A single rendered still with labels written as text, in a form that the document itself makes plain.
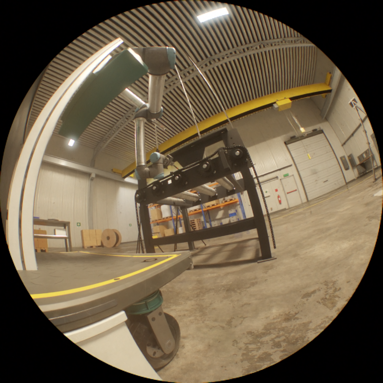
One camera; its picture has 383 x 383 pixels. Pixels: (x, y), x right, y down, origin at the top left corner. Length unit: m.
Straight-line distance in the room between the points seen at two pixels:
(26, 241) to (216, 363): 0.48
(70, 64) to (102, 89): 8.71
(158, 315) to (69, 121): 0.95
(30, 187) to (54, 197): 10.71
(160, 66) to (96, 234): 8.11
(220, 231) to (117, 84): 1.17
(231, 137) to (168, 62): 0.83
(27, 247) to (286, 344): 0.59
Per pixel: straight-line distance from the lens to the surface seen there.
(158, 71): 0.88
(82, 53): 8.89
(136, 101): 1.53
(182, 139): 9.05
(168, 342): 0.39
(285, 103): 9.00
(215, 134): 1.31
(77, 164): 11.64
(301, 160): 11.28
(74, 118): 0.89
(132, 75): 0.69
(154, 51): 0.84
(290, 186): 10.46
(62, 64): 9.54
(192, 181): 1.26
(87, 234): 8.19
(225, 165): 1.09
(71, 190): 11.40
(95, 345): 0.18
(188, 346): 0.50
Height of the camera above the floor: 0.38
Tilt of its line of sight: 16 degrees up
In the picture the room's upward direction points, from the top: 12 degrees counter-clockwise
